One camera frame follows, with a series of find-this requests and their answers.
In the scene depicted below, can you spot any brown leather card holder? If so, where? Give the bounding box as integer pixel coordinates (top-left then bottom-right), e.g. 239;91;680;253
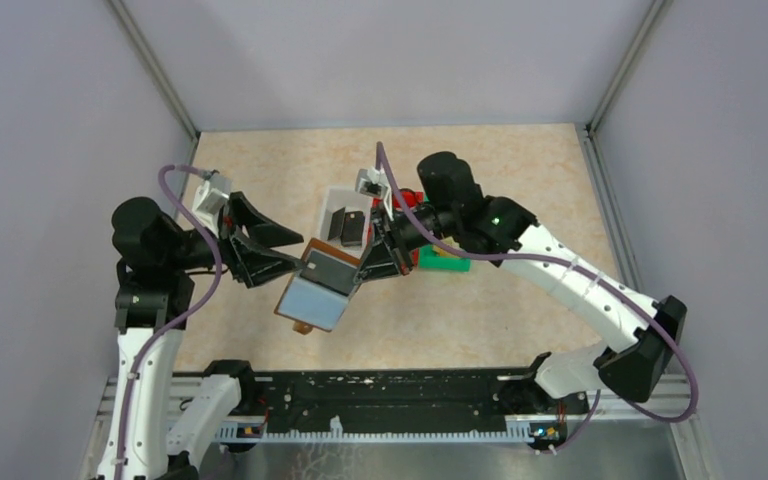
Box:
274;238;359;335

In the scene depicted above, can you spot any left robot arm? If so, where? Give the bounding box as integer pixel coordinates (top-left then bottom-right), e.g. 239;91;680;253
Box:
96;192;302;479

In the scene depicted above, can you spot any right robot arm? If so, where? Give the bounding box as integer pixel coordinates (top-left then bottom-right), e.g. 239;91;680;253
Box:
355;149;687;404

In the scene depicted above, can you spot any red plastic bin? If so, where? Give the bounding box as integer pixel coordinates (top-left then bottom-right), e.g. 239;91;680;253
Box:
392;188;424;211

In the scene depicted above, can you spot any green plastic bin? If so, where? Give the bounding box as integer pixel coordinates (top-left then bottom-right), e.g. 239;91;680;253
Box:
418;245;471;273

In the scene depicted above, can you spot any translucent white plastic bin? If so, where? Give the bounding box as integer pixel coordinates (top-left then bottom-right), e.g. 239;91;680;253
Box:
315;186;373;258

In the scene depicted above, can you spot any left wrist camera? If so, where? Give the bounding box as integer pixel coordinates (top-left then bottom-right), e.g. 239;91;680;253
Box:
191;170;232;233

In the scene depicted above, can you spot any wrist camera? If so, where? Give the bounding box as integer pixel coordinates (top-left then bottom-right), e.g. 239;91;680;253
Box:
355;168;393;219
191;170;232;233

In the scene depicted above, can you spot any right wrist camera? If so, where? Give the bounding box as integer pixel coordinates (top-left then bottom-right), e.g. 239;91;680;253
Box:
355;168;393;219

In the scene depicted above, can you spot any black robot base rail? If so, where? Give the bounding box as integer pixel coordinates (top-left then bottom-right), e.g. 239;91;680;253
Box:
216;367;590;452

